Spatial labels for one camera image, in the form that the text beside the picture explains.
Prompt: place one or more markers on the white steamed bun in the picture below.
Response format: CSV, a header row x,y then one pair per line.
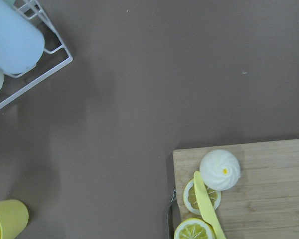
x,y
220,170

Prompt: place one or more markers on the yellow plastic knife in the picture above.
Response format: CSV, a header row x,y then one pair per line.
x,y
205,206

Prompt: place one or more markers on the lemon half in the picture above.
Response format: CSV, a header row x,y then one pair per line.
x,y
194,228

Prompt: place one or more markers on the wooden cutting board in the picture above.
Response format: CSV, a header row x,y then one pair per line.
x,y
264,204

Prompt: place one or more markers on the light blue cup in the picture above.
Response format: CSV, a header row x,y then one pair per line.
x,y
21,44

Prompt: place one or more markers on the yellow cup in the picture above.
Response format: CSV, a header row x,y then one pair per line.
x,y
14,218

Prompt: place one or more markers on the metal wire handle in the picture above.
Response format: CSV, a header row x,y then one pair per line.
x,y
169,216

